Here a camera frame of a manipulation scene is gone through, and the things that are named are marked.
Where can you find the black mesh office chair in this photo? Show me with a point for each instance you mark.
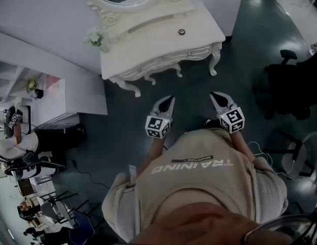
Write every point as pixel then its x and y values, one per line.
pixel 43 166

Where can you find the white ornate dressing table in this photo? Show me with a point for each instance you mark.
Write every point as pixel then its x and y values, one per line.
pixel 158 47

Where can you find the small round dark object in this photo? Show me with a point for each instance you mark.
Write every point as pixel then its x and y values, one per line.
pixel 181 31

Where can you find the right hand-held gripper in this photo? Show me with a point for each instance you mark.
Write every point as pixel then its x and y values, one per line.
pixel 232 120

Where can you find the person's black shoe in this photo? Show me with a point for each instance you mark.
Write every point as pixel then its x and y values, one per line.
pixel 211 124

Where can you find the white ornate dressing table base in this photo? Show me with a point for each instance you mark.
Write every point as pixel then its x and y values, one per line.
pixel 173 57

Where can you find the person's right forearm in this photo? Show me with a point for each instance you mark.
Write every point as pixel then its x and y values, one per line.
pixel 242 147

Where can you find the person's left forearm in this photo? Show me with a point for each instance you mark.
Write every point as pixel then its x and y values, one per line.
pixel 153 152

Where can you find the person's eyeglasses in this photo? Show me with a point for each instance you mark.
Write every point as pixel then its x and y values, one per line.
pixel 296 228

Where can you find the person's chin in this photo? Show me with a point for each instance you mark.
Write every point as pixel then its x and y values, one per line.
pixel 199 226

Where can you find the person's beige shirt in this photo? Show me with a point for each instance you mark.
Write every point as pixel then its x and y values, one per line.
pixel 199 182

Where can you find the white shelf unit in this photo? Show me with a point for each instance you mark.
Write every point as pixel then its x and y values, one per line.
pixel 10 78

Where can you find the oval mirror with ornate frame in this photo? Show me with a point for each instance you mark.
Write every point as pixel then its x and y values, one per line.
pixel 127 7

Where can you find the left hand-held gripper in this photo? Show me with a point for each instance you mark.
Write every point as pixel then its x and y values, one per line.
pixel 157 126

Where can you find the white flower bouquet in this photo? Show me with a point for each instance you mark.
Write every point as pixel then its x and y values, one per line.
pixel 93 37

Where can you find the blue chair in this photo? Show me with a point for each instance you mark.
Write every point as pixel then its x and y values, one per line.
pixel 83 226

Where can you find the grey chair with black frame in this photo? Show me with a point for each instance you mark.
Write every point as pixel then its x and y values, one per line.
pixel 292 159

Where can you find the yellow flowers in pot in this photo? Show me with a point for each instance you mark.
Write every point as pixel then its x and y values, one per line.
pixel 32 84

